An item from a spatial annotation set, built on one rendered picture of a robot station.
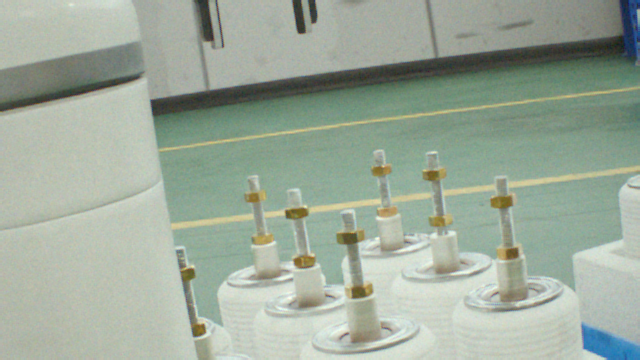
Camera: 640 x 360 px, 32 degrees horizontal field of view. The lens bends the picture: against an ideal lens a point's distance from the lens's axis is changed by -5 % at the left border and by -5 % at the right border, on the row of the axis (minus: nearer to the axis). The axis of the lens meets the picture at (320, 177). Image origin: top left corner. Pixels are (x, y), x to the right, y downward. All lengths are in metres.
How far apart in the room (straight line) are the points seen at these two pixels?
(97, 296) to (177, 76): 5.79
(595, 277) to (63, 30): 0.95
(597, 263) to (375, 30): 4.72
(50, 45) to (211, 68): 5.74
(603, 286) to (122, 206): 0.92
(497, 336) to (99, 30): 0.55
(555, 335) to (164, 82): 5.37
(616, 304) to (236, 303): 0.40
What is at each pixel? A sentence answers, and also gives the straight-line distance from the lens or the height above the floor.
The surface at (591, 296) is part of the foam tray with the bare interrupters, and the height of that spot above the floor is 0.14.
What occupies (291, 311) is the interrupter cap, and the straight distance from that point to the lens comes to 0.88.
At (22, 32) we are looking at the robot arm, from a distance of 0.29.
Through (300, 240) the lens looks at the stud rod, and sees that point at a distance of 0.90.
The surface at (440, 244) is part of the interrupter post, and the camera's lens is 0.93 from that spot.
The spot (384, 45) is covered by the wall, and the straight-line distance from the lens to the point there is 5.85.
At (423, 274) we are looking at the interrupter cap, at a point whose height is 0.25.
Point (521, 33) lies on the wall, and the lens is 5.81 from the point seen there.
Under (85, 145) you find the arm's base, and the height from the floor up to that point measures 0.46.
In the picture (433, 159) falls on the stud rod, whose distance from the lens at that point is 0.93.
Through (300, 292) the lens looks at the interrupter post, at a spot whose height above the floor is 0.26.
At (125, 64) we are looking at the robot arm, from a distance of 0.31.
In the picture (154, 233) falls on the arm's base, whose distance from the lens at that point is 0.32.
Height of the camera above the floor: 0.49
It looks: 9 degrees down
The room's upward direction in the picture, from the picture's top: 9 degrees counter-clockwise
